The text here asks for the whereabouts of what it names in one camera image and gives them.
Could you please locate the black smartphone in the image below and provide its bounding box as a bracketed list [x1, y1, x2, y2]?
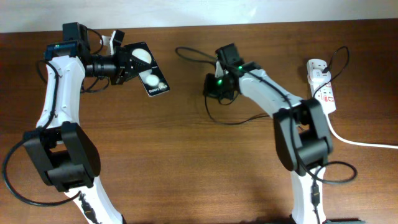
[124, 42, 170, 97]

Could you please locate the black USB charging cable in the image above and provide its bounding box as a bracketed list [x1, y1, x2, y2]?
[204, 45, 351, 126]

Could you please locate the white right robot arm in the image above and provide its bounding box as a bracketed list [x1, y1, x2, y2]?
[203, 44, 333, 223]

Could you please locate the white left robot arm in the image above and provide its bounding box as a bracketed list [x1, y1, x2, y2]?
[24, 22, 155, 223]

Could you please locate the white USB charger adapter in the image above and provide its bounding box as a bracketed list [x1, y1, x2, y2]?
[307, 69, 331, 85]

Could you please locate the white power strip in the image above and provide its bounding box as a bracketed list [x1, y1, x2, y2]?
[307, 59, 336, 114]

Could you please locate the white power strip cord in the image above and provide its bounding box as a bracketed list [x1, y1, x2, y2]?
[325, 113, 398, 150]

